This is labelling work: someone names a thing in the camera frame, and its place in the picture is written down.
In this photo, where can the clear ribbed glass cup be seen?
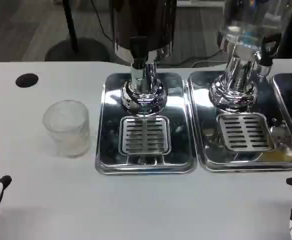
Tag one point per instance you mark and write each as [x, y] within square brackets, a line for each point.
[66, 130]

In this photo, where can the dark drink dispenser with tap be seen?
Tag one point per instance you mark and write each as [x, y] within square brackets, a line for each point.
[143, 22]

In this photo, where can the slotted steel drain grid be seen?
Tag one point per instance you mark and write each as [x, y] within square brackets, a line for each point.
[246, 132]
[144, 135]

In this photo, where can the steel drip tray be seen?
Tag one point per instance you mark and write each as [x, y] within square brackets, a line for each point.
[211, 155]
[283, 87]
[106, 150]

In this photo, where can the black round table grommet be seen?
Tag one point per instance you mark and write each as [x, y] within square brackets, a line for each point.
[26, 80]

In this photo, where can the clear drink dispenser with tap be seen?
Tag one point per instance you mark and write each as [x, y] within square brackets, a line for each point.
[238, 70]

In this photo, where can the black floor stand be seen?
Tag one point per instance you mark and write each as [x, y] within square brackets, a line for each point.
[86, 50]

